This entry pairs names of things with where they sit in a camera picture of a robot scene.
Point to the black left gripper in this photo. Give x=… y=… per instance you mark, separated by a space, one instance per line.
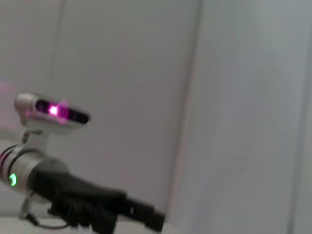
x=73 y=200

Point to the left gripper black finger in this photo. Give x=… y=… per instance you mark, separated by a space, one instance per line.
x=148 y=219

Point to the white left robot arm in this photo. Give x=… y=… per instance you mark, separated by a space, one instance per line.
x=22 y=170

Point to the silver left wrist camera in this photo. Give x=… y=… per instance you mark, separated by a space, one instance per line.
x=31 y=107

